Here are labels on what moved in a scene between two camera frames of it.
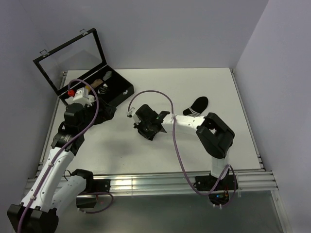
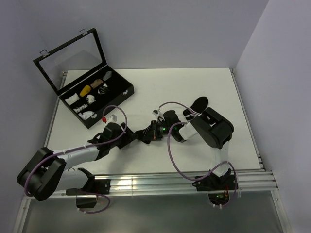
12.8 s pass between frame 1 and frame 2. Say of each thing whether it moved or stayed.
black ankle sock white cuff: stayed
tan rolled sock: stayed
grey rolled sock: stayed
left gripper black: moved
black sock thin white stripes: moved
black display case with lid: stayed
